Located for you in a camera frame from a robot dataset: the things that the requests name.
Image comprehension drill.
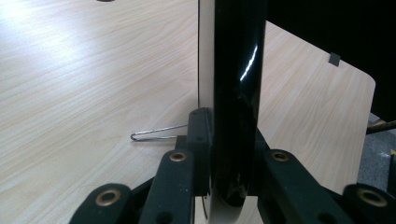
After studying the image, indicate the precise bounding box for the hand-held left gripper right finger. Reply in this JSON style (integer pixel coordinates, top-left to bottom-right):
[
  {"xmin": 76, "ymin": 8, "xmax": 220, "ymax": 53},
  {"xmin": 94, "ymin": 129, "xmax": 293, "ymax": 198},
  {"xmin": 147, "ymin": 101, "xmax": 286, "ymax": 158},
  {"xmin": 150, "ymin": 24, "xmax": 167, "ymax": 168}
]
[{"xmin": 248, "ymin": 129, "xmax": 271, "ymax": 197}]

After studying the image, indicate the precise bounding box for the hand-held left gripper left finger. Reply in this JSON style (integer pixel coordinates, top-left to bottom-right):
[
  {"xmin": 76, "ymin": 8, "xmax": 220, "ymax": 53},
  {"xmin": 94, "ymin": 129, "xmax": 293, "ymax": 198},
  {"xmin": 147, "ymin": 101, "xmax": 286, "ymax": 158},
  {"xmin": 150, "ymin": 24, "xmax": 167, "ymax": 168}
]
[{"xmin": 175, "ymin": 106, "xmax": 215, "ymax": 198}]

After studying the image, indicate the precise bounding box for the metal wire plate stand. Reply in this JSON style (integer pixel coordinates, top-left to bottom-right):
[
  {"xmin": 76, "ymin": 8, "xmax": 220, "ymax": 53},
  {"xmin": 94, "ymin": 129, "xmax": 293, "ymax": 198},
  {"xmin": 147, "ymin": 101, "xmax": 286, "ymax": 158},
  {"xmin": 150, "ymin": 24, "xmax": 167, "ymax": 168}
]
[{"xmin": 130, "ymin": 123, "xmax": 190, "ymax": 143}]

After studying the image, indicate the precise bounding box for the grey tape strip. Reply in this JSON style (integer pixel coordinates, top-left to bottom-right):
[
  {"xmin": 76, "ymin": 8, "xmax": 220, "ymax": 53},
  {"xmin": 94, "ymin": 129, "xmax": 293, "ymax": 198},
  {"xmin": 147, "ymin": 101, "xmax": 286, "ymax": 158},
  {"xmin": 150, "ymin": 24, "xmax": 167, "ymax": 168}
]
[{"xmin": 329, "ymin": 51, "xmax": 342, "ymax": 67}]

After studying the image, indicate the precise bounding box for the dark stand leg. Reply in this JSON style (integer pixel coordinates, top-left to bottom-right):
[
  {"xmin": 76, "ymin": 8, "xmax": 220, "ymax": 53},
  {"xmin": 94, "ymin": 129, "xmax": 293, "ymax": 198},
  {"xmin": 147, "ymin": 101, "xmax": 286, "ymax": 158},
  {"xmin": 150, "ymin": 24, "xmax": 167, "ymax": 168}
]
[
  {"xmin": 387, "ymin": 148, "xmax": 396, "ymax": 198},
  {"xmin": 365, "ymin": 119, "xmax": 396, "ymax": 135}
]

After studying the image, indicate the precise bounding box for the black curtain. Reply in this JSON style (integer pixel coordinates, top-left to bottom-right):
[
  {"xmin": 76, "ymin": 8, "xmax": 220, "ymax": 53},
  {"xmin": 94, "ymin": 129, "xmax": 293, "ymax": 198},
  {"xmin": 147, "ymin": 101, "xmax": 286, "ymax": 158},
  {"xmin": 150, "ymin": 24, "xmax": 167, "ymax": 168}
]
[{"xmin": 265, "ymin": 0, "xmax": 396, "ymax": 123}]

